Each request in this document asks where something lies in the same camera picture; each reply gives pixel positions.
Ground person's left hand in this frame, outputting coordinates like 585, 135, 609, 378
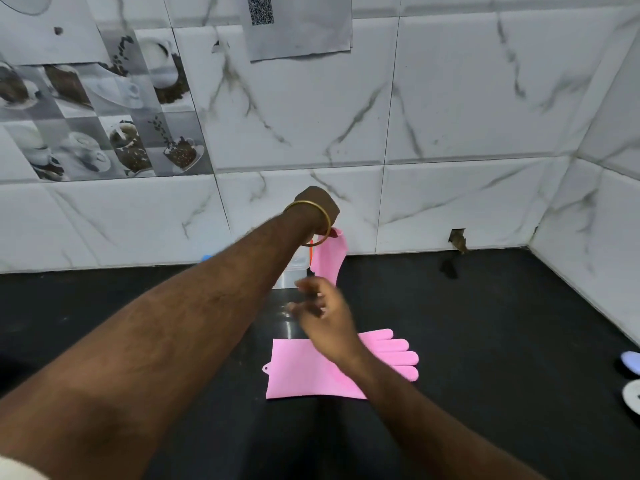
293, 186, 341, 237

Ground person's right hand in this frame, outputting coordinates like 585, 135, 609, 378
285, 276, 369, 368

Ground pink rubber glove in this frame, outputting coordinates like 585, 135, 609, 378
262, 328, 420, 401
309, 227, 349, 287

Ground transparent plastic box red latches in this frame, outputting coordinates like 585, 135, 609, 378
272, 243, 314, 289

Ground person's right forearm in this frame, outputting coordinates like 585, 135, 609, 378
342, 344, 546, 480

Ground person's left forearm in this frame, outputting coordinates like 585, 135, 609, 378
0, 204, 329, 480

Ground person's white sleeve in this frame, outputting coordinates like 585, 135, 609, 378
0, 454, 51, 480

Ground gold bangle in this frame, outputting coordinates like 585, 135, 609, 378
282, 199, 333, 248

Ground grey paper sheet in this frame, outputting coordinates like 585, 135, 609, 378
239, 0, 353, 63

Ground white round object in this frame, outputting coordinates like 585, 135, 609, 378
621, 379, 640, 417

